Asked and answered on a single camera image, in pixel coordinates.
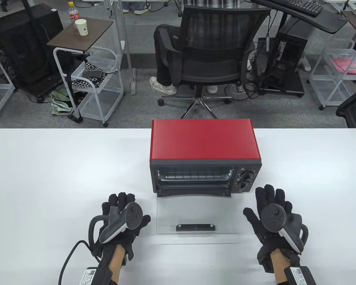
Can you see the plastic soda bottle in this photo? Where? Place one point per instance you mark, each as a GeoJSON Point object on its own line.
{"type": "Point", "coordinates": [73, 13]}

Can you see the red toaster oven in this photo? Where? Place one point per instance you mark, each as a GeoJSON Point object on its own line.
{"type": "Point", "coordinates": [204, 139]}

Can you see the glass oven door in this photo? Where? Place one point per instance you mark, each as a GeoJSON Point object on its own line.
{"type": "Point", "coordinates": [195, 210]}

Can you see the person's right hand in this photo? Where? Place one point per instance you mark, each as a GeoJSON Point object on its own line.
{"type": "Point", "coordinates": [267, 196]}

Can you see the green bag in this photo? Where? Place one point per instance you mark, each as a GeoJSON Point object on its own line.
{"type": "Point", "coordinates": [59, 104]}

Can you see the white metal stand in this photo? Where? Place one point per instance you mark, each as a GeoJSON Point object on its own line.
{"type": "Point", "coordinates": [126, 44]}

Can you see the black left wrist sensor box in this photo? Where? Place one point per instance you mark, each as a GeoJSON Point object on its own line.
{"type": "Point", "coordinates": [92, 276]}

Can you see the person's right forearm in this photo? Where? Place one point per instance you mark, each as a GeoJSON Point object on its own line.
{"type": "Point", "coordinates": [279, 264]}

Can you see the white rolling cart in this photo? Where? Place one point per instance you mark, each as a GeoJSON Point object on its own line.
{"type": "Point", "coordinates": [329, 89]}
{"type": "Point", "coordinates": [0, 89]}
{"type": "Point", "coordinates": [101, 101]}

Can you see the black mesh office chair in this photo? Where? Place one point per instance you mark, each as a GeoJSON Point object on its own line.
{"type": "Point", "coordinates": [210, 65]}

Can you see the black desk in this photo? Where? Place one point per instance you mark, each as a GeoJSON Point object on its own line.
{"type": "Point", "coordinates": [329, 23]}

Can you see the grey left hand controller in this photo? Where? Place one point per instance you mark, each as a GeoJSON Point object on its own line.
{"type": "Point", "coordinates": [133, 215]}

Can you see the person's left hand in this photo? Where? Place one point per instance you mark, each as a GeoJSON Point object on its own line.
{"type": "Point", "coordinates": [118, 198]}

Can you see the grey hand controller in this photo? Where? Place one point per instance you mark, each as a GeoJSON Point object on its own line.
{"type": "Point", "coordinates": [273, 218]}
{"type": "Point", "coordinates": [133, 215]}

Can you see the white paper cup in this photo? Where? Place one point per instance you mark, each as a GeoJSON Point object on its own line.
{"type": "Point", "coordinates": [82, 27]}

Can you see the grey right hand controller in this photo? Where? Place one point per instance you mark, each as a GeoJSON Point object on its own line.
{"type": "Point", "coordinates": [273, 218]}

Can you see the black keyboard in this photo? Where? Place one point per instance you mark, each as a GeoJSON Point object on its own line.
{"type": "Point", "coordinates": [302, 7]}

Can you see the person's left forearm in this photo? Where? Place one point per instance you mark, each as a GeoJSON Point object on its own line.
{"type": "Point", "coordinates": [115, 262]}

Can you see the black wrist sensor box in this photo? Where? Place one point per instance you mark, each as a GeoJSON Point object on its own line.
{"type": "Point", "coordinates": [301, 276]}
{"type": "Point", "coordinates": [92, 276]}

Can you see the pink cloth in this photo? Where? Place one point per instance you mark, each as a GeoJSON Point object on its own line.
{"type": "Point", "coordinates": [347, 65]}

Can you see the brown side table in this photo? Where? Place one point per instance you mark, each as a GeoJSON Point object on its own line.
{"type": "Point", "coordinates": [86, 38]}

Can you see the black right wrist sensor box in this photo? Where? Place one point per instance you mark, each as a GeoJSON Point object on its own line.
{"type": "Point", "coordinates": [301, 276]}

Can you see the flat black pouch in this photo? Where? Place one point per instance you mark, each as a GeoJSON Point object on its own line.
{"type": "Point", "coordinates": [92, 74]}

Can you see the checkered cloth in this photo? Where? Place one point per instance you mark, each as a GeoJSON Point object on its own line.
{"type": "Point", "coordinates": [92, 63]}

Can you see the black computer tower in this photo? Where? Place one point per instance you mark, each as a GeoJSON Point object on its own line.
{"type": "Point", "coordinates": [23, 44]}
{"type": "Point", "coordinates": [290, 50]}

